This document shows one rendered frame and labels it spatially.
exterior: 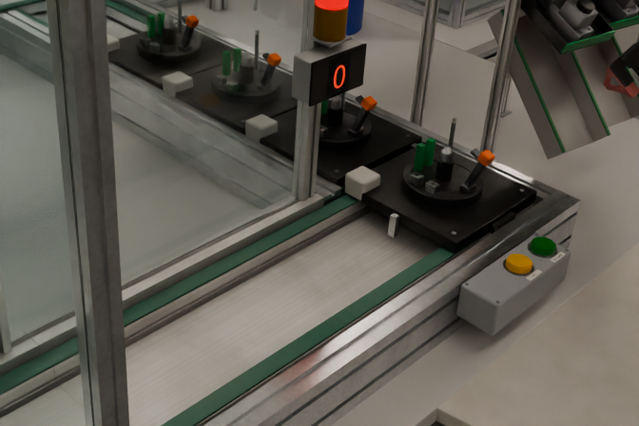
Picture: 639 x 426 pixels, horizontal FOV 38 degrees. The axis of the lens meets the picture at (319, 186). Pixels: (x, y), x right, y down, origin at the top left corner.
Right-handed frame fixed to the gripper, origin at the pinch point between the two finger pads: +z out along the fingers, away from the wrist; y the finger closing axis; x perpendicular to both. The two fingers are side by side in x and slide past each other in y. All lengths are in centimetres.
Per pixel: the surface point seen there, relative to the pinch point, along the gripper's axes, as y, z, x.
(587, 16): 4.0, -6.3, -12.0
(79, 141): 91, -71, -34
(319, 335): 75, -13, -3
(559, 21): 6.0, -2.2, -14.2
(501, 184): 29.2, 7.6, 1.8
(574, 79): 2.1, 11.3, -3.3
